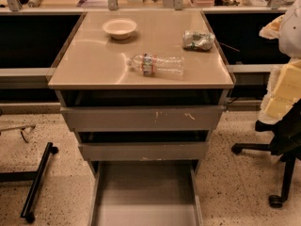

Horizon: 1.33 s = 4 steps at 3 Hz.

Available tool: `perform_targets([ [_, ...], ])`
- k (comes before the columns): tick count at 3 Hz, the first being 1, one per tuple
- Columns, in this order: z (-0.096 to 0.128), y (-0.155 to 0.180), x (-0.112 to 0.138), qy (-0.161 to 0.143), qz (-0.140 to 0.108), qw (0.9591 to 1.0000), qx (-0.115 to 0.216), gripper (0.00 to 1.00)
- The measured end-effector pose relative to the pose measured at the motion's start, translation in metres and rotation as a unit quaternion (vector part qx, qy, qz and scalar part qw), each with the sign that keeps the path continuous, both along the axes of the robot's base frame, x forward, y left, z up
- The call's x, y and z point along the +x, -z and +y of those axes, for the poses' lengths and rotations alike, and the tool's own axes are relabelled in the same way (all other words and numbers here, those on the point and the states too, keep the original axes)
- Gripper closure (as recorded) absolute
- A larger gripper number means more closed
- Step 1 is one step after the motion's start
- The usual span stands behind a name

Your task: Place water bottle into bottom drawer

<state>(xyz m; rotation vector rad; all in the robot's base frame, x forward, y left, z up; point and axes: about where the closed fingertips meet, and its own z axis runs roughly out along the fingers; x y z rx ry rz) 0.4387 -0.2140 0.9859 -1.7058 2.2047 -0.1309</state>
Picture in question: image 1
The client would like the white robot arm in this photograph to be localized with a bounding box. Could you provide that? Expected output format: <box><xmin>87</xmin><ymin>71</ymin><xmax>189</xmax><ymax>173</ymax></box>
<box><xmin>258</xmin><ymin>0</ymin><xmax>301</xmax><ymax>124</ymax></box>

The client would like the black office chair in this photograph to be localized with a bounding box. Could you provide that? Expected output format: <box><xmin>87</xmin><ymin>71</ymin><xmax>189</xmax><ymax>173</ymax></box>
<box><xmin>231</xmin><ymin>101</ymin><xmax>301</xmax><ymax>208</ymax></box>

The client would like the grey drawer cabinet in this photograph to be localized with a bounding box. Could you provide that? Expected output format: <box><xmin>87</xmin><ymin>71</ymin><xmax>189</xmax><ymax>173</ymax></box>
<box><xmin>49</xmin><ymin>10</ymin><xmax>234</xmax><ymax>168</ymax></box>

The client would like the grey middle drawer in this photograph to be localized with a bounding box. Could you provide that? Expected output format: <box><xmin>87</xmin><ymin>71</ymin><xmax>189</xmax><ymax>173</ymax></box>
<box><xmin>78</xmin><ymin>142</ymin><xmax>209</xmax><ymax>161</ymax></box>

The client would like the white paper bowl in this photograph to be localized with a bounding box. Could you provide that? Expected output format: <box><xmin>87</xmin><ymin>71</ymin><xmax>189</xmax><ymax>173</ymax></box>
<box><xmin>103</xmin><ymin>18</ymin><xmax>137</xmax><ymax>40</ymax></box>

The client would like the grey open bottom drawer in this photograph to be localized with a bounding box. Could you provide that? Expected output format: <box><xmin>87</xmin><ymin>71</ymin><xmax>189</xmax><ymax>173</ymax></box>
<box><xmin>87</xmin><ymin>161</ymin><xmax>203</xmax><ymax>226</ymax></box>

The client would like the crumpled silver snack bag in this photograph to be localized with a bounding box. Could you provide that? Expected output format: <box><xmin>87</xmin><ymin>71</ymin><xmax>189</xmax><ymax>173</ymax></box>
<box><xmin>182</xmin><ymin>30</ymin><xmax>215</xmax><ymax>51</ymax></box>

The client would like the grey top drawer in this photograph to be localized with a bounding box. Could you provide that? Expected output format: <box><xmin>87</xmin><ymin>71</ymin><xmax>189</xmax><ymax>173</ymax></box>
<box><xmin>61</xmin><ymin>105</ymin><xmax>223</xmax><ymax>132</ymax></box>

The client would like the clear plastic water bottle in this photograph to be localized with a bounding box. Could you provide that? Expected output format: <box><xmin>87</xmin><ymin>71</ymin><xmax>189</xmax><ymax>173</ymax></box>
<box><xmin>126</xmin><ymin>53</ymin><xmax>184</xmax><ymax>76</ymax></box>

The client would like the metal frame on floor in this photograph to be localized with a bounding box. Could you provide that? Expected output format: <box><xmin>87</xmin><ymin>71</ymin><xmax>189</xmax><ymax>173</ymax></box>
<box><xmin>0</xmin><ymin>124</ymin><xmax>36</xmax><ymax>143</ymax></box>

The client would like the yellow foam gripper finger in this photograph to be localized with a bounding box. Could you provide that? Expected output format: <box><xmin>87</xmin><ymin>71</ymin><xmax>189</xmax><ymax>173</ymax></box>
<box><xmin>269</xmin><ymin>59</ymin><xmax>301</xmax><ymax>104</ymax></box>
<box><xmin>259</xmin><ymin>95</ymin><xmax>300</xmax><ymax>124</ymax></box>

